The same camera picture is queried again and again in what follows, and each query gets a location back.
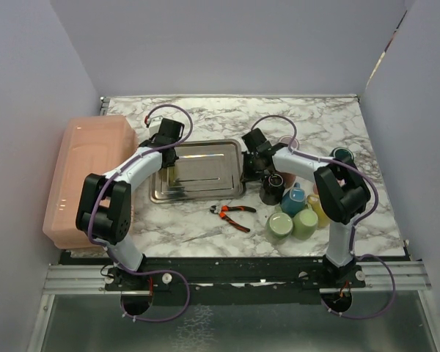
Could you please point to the pale green upright mug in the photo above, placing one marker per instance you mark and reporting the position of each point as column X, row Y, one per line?
column 279, row 225

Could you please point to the aluminium frame rail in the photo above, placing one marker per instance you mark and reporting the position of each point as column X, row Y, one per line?
column 74, row 280

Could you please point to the salmon pink mug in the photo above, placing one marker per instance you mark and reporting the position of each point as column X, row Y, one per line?
column 289, row 179

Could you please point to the green tilted mug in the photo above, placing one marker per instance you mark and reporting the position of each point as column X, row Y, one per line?
column 305, row 224

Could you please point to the lilac wavy-pattern mug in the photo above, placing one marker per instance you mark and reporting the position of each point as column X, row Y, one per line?
column 294, row 143

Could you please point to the dark teal mug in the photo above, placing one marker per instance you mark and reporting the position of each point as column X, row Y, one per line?
column 341, row 153

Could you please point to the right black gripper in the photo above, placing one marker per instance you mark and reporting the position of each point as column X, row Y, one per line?
column 248, row 175

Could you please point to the silver metal tray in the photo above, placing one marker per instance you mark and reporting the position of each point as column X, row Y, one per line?
column 204, row 170

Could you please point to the blue mug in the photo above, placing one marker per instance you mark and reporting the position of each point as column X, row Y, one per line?
column 294, row 200

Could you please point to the yellow mug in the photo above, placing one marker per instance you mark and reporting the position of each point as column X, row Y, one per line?
column 315, row 204

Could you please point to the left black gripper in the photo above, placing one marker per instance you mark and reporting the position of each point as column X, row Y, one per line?
column 176, row 158

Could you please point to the black glossy mug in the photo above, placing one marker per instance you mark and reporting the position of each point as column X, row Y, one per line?
column 272, row 189

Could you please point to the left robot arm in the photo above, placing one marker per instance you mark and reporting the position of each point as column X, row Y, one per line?
column 104, row 209

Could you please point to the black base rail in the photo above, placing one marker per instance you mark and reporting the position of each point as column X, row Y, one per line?
column 172, row 282

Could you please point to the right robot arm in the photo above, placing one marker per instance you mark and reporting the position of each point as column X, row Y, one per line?
column 341, row 187

